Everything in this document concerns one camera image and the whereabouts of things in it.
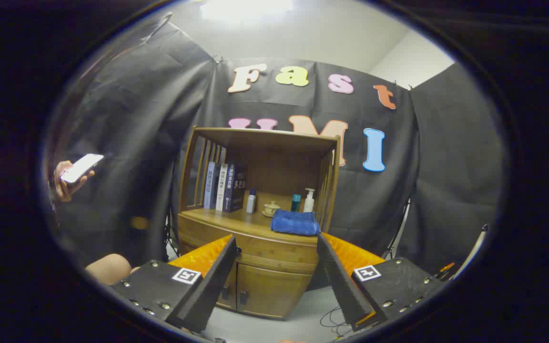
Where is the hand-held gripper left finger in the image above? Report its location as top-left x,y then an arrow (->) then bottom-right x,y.
110,233 -> 238,333

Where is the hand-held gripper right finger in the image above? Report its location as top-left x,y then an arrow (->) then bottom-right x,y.
316,232 -> 447,333

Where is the wooden drawer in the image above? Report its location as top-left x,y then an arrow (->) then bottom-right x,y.
178,217 -> 320,276

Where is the white smartphone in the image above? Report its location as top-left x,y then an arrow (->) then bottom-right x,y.
60,153 -> 104,184

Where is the wooden cabinet door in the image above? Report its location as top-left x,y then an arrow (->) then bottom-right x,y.
236,263 -> 314,319
215,261 -> 238,311

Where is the wooden countertop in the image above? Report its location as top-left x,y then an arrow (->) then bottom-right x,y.
182,207 -> 323,246

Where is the wooden cabinet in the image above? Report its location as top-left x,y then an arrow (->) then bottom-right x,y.
175,126 -> 342,320

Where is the black backdrop stand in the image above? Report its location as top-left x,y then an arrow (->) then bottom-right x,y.
164,214 -> 180,258

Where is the blue towel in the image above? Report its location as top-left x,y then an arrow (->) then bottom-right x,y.
271,209 -> 321,236

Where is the light blue book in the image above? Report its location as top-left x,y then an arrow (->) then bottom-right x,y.
204,161 -> 216,210

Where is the white book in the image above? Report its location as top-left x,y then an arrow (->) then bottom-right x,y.
215,163 -> 228,212

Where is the dark blue book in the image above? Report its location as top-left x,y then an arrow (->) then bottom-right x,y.
224,163 -> 246,213

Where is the person's bare knee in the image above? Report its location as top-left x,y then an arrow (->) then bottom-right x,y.
85,253 -> 142,286

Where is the dark equipment with orange clip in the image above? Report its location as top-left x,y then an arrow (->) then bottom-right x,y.
434,262 -> 456,281

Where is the thin black floor cable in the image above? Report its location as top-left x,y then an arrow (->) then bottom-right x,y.
320,307 -> 351,336

